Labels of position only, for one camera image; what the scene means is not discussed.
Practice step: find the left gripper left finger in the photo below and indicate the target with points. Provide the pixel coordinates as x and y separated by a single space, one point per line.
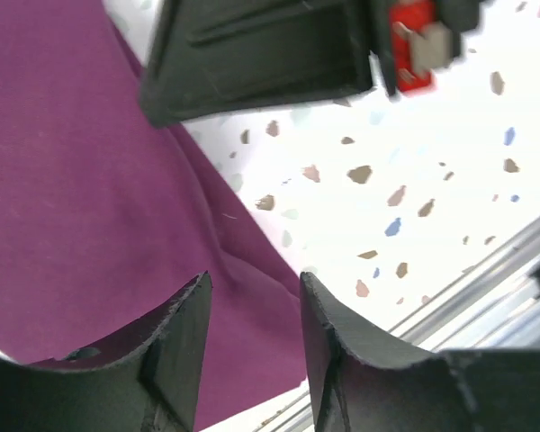
142 377

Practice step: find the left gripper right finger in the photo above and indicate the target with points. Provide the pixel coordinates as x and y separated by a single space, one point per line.
362 378

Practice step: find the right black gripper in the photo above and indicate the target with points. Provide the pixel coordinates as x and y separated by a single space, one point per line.
413 39

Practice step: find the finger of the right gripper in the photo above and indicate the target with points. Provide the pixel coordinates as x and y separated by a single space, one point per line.
212 57

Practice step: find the purple cloth mat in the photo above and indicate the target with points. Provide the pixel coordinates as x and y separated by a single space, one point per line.
102 217

